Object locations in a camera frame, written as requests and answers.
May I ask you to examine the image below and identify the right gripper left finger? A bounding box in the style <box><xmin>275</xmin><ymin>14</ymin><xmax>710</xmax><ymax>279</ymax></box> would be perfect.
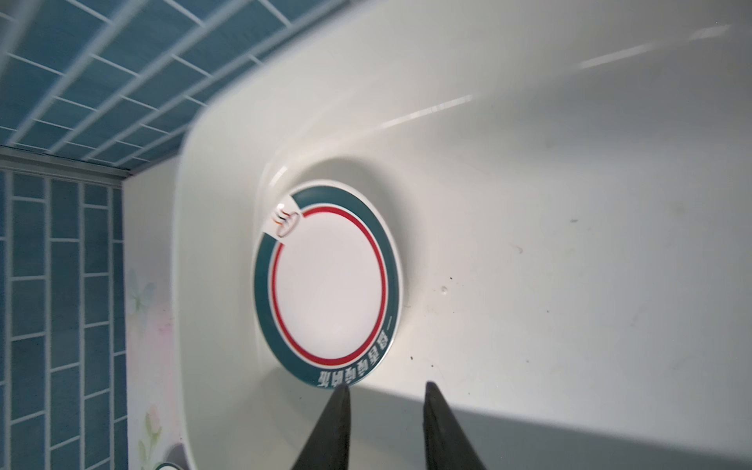
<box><xmin>292</xmin><ymin>385</ymin><xmax>352</xmax><ymax>470</ymax></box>

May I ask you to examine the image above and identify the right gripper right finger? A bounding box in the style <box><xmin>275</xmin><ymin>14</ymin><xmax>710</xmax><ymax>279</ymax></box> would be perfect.
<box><xmin>423</xmin><ymin>382</ymin><xmax>486</xmax><ymax>470</ymax></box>

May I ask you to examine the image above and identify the green rim plate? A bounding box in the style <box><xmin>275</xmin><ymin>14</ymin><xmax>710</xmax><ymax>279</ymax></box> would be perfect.
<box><xmin>154</xmin><ymin>462</ymin><xmax>183</xmax><ymax>470</ymax></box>

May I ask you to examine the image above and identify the green red ring plate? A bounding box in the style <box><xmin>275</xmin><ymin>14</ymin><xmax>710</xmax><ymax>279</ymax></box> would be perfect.
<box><xmin>253</xmin><ymin>180</ymin><xmax>403</xmax><ymax>389</ymax></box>

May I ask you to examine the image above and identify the white plastic bin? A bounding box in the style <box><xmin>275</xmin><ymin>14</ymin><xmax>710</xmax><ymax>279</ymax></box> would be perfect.
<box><xmin>172</xmin><ymin>1</ymin><xmax>751</xmax><ymax>469</ymax></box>

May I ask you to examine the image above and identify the left corner aluminium post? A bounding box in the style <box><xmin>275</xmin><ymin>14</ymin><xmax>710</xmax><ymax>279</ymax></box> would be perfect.
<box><xmin>1</xmin><ymin>146</ymin><xmax>131</xmax><ymax>188</ymax></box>

